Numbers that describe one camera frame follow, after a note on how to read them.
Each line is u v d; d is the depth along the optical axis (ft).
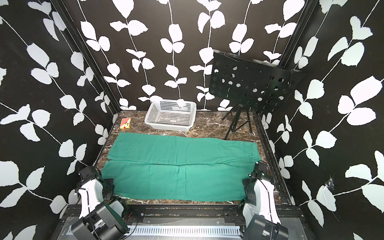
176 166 2.90
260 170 2.20
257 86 2.39
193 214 2.48
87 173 2.10
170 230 2.30
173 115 3.89
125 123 3.63
